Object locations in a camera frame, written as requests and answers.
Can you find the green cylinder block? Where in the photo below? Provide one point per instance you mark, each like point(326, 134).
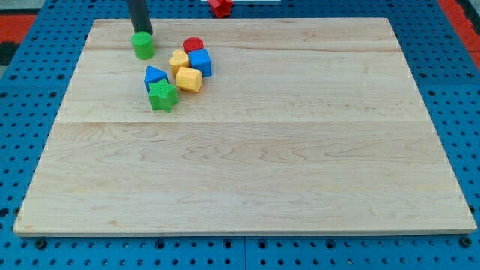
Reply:
point(143, 46)

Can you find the green star block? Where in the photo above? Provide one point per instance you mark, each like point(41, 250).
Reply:
point(162, 95)

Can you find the red star block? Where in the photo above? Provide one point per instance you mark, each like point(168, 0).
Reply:
point(221, 8)

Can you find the light wooden board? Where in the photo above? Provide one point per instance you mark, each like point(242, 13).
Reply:
point(305, 127)

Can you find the yellow hexagon block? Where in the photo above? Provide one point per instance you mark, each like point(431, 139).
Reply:
point(189, 79)

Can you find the blue cube block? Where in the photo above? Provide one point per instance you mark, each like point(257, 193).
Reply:
point(200, 60)

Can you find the yellow heart block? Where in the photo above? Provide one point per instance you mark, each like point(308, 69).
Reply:
point(178, 59)

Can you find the red cylinder block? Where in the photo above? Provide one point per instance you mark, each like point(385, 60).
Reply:
point(192, 44)

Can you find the blue triangle block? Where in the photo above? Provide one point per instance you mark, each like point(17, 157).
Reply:
point(153, 75)

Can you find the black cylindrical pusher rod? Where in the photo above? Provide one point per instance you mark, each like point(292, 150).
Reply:
point(139, 16)

